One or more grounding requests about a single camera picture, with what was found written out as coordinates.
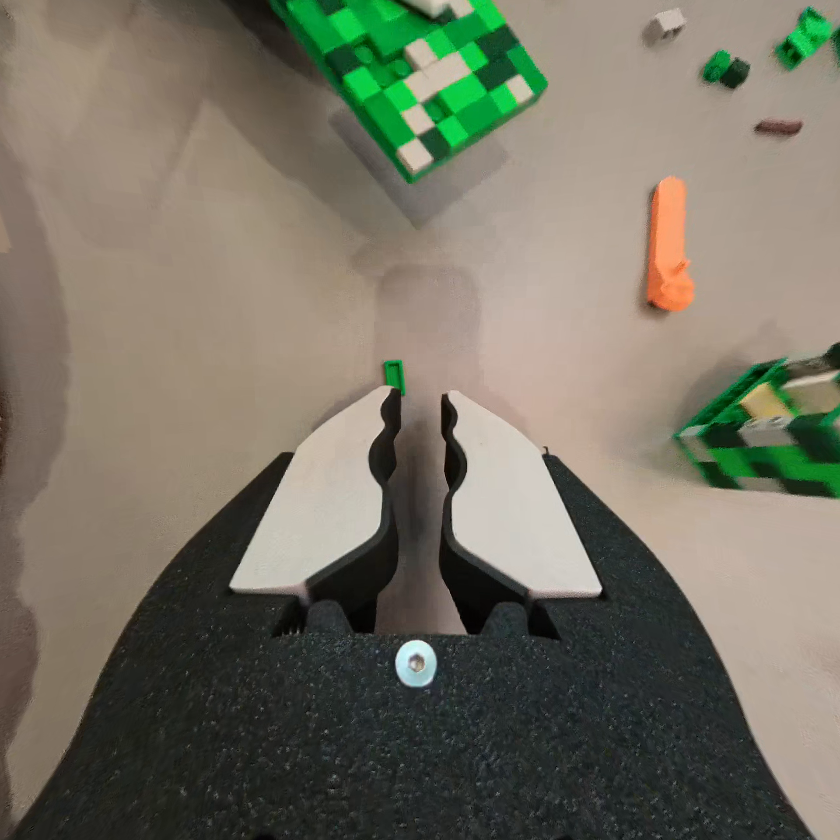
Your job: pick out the dark green lego brick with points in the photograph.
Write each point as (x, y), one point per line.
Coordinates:
(737, 73)

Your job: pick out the small green lego tile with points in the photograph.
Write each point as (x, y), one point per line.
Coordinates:
(394, 375)

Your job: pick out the green mosaic lego plate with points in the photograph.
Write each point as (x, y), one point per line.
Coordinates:
(420, 79)

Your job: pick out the orange brick separator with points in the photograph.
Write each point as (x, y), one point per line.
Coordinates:
(669, 243)

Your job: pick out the grey lego brick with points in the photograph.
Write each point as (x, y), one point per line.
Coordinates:
(666, 25)

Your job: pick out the brown lego piece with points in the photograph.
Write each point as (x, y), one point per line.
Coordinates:
(778, 126)

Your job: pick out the green and white lego build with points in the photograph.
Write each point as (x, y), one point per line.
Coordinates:
(761, 433)

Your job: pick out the bright green lego bracket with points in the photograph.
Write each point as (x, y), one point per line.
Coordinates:
(804, 38)

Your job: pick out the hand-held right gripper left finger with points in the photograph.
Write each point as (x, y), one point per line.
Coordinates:
(315, 505)

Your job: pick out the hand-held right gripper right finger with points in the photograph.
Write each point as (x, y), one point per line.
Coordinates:
(518, 512)

